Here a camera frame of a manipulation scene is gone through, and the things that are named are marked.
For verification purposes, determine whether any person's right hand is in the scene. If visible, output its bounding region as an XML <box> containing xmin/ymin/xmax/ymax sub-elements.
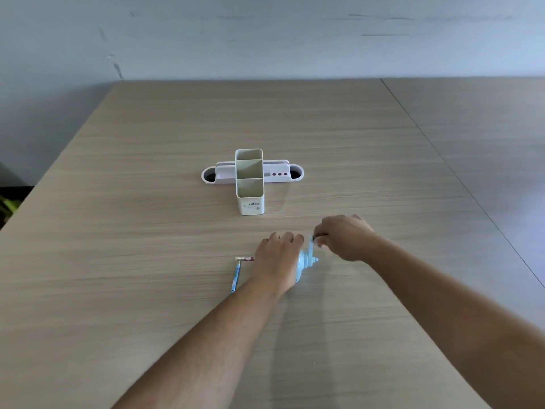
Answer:
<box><xmin>313</xmin><ymin>214</ymin><xmax>377</xmax><ymax>263</ymax></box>

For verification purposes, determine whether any person's left hand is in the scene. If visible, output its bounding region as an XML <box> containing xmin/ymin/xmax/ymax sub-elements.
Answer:
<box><xmin>250</xmin><ymin>231</ymin><xmax>306</xmax><ymax>296</ymax></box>

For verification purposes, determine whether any light blue pencil sharpener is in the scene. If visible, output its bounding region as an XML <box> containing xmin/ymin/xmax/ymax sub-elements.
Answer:
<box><xmin>295</xmin><ymin>235</ymin><xmax>319</xmax><ymax>287</ymax></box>

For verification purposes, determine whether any person's left forearm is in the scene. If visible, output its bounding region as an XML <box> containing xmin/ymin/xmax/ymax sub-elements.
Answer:
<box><xmin>112</xmin><ymin>277</ymin><xmax>286</xmax><ymax>409</ymax></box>

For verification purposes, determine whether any person's right forearm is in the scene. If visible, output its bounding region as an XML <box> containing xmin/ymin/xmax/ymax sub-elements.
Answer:
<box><xmin>361</xmin><ymin>232</ymin><xmax>545</xmax><ymax>409</ymax></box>

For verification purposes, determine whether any white three-compartment pen holder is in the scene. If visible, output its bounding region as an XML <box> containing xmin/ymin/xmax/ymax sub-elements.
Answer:
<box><xmin>234</xmin><ymin>148</ymin><xmax>265</xmax><ymax>216</ymax></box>

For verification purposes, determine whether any white pink oblong desk organizer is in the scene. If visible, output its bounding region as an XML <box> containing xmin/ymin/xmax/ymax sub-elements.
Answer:
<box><xmin>201</xmin><ymin>159</ymin><xmax>305</xmax><ymax>185</ymax></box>

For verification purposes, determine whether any green object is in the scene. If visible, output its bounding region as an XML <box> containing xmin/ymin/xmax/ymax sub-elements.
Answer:
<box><xmin>0</xmin><ymin>196</ymin><xmax>22</xmax><ymax>226</ymax></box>

